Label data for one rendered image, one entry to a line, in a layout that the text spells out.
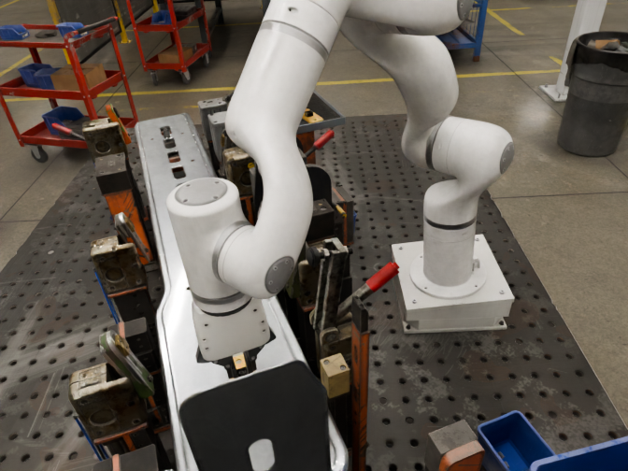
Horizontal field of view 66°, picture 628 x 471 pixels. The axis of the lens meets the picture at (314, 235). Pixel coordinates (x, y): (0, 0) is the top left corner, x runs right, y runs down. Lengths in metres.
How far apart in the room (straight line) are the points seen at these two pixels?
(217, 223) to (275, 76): 0.18
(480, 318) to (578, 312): 1.27
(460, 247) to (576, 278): 1.56
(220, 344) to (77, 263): 1.04
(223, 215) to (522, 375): 0.87
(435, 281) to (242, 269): 0.78
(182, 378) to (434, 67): 0.65
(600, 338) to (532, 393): 1.24
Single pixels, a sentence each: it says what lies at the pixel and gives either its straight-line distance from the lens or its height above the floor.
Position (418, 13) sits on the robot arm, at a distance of 0.70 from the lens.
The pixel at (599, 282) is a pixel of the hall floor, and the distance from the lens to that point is 2.70.
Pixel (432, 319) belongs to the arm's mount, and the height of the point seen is 0.75.
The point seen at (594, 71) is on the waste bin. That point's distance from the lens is 3.60.
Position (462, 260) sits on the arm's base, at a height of 0.89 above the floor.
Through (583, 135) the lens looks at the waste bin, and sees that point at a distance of 3.78.
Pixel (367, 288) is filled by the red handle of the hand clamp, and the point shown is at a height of 1.12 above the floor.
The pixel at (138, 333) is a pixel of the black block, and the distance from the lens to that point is 0.93.
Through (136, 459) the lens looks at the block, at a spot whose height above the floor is 0.98.
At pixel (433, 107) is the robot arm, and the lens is 0.90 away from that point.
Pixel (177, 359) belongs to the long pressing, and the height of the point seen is 1.00.
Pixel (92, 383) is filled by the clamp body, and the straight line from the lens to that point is 0.81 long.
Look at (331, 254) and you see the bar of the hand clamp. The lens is 0.66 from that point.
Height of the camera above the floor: 1.63
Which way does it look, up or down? 36 degrees down
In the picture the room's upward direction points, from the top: 4 degrees counter-clockwise
